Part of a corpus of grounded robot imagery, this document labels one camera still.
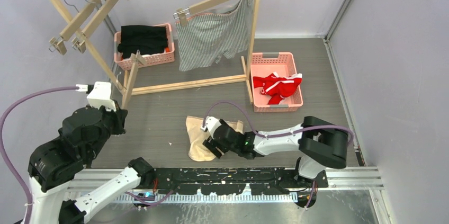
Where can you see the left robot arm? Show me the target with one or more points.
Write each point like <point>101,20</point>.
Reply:
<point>53,165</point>

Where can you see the black folded clothes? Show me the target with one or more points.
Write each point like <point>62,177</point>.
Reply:
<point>149,40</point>

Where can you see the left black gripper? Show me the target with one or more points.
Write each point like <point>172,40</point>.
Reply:
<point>120,115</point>

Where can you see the pink basket with black clothes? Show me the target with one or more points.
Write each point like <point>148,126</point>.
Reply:
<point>156,59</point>

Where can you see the pink plastic basket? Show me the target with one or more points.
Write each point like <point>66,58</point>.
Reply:
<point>262,65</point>

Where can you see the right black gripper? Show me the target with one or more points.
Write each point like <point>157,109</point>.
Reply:
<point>211,144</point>

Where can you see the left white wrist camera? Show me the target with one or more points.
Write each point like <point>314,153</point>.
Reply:
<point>98,95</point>

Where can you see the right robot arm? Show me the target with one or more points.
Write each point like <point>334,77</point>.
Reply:
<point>324,145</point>

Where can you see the red white underwear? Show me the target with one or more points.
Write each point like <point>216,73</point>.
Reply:
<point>277,87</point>

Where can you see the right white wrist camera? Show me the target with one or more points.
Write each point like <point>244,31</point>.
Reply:
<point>210,124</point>

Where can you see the beige underwear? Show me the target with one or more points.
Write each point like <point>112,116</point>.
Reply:
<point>197,151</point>

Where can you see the grey striped underwear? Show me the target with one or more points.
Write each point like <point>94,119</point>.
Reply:
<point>218,33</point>

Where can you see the empty wooden clip hanger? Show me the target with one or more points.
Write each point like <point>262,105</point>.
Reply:
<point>57,44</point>

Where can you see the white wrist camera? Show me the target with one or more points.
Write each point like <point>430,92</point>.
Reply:
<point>98,95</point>
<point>210,124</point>

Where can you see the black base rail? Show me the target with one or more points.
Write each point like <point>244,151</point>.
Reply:
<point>226,181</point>

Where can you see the wooden clothes rack frame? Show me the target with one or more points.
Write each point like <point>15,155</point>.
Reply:
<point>64,12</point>

